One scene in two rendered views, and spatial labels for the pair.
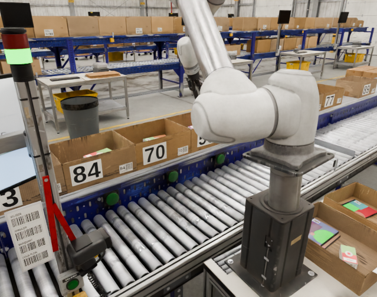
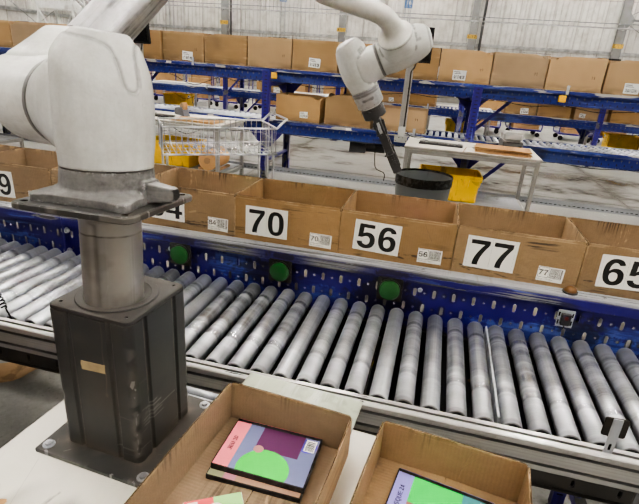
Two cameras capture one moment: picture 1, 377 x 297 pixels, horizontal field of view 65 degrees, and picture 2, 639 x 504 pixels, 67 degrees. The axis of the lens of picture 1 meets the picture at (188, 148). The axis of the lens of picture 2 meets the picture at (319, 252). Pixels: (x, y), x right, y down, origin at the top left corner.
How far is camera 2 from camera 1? 1.39 m
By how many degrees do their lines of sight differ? 46
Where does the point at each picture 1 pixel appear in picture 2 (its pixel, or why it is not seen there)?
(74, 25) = (503, 67)
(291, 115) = (38, 101)
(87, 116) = not seen: hidden behind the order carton
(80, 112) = (411, 191)
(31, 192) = not seen: hidden behind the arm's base
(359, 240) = not seen: outside the picture
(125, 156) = (218, 206)
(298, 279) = (116, 463)
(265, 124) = (11, 105)
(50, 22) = (466, 60)
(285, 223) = (53, 308)
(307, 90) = (54, 57)
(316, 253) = (180, 458)
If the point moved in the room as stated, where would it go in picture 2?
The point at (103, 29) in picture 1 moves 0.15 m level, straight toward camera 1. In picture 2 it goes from (554, 79) to (551, 79)
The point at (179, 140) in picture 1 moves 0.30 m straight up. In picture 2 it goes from (313, 219) to (319, 132)
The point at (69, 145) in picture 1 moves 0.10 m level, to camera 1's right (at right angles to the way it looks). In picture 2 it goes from (204, 178) to (214, 184)
